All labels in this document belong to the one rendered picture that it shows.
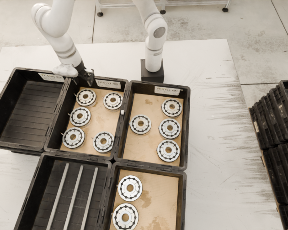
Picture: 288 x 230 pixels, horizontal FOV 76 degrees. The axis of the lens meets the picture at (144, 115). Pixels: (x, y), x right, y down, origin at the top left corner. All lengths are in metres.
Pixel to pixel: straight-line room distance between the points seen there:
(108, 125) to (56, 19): 0.53
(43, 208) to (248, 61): 2.32
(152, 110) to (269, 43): 2.11
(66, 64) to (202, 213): 0.88
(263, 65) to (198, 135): 1.63
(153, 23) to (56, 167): 0.77
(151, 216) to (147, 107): 0.50
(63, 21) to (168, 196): 0.74
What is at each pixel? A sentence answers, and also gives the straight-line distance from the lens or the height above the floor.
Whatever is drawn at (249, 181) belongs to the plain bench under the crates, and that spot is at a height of 0.70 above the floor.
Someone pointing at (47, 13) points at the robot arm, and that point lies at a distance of 0.62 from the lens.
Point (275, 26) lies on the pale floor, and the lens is 3.08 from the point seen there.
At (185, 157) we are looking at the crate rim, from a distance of 0.79.
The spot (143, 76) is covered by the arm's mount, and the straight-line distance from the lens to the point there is 1.10.
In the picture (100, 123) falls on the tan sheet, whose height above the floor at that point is 0.83.
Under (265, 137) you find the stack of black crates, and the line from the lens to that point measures 1.78.
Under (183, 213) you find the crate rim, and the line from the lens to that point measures 0.77.
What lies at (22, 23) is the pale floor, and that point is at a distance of 3.09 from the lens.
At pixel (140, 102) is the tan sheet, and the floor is 0.83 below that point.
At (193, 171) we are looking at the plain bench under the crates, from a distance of 1.03.
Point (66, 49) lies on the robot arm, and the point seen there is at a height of 1.23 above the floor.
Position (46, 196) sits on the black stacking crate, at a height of 0.83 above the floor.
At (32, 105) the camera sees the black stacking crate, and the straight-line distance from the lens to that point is 1.13.
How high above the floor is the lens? 1.69
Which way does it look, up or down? 66 degrees down
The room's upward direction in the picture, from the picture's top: 1 degrees counter-clockwise
